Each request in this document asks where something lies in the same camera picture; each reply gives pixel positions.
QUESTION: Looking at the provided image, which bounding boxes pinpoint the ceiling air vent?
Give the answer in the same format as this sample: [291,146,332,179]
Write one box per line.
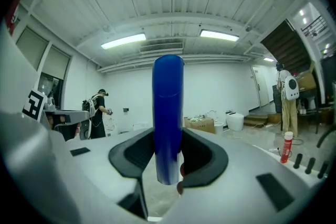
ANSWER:
[139,38,184,55]

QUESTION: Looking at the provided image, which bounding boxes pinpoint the black dresser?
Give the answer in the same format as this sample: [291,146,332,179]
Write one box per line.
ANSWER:
[272,84,284,113]

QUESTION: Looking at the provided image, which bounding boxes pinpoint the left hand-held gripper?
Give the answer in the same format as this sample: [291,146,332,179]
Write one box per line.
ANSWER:
[22,88,91,142]

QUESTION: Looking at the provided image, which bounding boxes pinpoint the white smart toilet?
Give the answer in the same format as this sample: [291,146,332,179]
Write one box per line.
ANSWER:
[225,110,245,131]

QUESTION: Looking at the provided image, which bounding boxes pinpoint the wooden step platform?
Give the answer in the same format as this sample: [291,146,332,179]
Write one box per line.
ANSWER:
[244,112,281,128]

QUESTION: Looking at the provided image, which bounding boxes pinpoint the white door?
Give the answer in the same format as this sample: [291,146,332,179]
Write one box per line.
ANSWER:
[250,65,270,111]

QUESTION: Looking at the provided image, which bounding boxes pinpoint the black arched faucet spout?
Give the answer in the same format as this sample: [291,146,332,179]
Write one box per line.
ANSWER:
[317,123,336,149]

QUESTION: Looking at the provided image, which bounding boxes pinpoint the white toilet with raised seat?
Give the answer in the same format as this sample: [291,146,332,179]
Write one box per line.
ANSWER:
[207,109,225,135]

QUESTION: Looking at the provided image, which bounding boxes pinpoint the red bottle with white cap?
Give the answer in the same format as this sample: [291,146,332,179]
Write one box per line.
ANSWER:
[280,131,293,164]

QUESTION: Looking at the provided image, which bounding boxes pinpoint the white toilet with closed lid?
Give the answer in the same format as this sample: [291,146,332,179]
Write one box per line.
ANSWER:
[132,121,153,132]

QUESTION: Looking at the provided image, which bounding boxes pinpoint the white toilet with dark blot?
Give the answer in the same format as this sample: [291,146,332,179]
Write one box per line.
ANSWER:
[104,115,117,137]

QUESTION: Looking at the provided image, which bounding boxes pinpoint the long ceiling light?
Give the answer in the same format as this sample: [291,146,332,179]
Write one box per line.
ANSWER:
[101,33,146,50]
[199,29,240,41]

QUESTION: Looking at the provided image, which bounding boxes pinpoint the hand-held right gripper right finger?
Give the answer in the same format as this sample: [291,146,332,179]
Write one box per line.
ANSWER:
[157,127,326,224]

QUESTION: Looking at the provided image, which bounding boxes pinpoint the open brown cardboard box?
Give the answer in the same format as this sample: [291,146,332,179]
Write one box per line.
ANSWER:
[296,61,317,91]

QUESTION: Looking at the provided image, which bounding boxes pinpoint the white bathtub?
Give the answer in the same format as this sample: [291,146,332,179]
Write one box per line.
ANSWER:
[252,143,329,184]

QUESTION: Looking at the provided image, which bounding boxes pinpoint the closed brown cardboard box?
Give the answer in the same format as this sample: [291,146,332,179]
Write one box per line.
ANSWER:
[184,116,216,135]

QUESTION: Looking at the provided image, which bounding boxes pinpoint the black table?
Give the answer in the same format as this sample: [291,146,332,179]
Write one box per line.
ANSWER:
[296,88,326,134]

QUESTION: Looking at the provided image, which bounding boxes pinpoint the dark wooden staircase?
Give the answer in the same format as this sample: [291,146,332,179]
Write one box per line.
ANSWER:
[259,19,316,74]

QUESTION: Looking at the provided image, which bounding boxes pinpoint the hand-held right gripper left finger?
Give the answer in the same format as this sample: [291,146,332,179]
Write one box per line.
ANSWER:
[0,110,156,224]

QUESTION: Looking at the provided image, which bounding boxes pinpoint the blue cylindrical bottle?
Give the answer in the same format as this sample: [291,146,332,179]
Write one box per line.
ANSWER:
[152,55,185,186]

